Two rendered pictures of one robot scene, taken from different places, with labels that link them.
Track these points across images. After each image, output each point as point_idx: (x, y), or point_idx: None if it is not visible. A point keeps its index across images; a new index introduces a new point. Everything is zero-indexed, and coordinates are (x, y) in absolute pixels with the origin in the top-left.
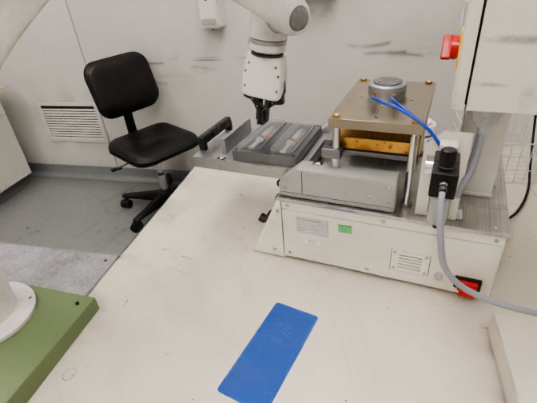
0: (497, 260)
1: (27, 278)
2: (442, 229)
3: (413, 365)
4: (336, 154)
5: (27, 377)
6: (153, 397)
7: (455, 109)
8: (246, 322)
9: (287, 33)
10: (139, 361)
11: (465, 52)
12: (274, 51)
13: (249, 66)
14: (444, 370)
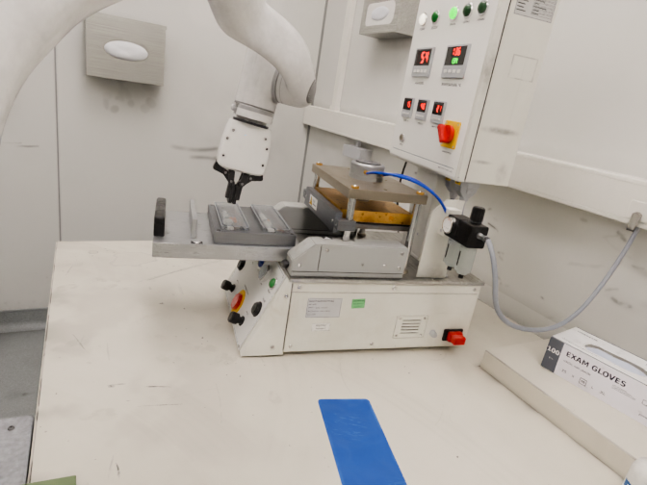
0: (474, 306)
1: None
2: (497, 268)
3: (468, 409)
4: (351, 226)
5: None
6: None
7: (458, 180)
8: (308, 429)
9: (298, 104)
10: None
11: (470, 136)
12: (269, 121)
13: (234, 135)
14: (487, 404)
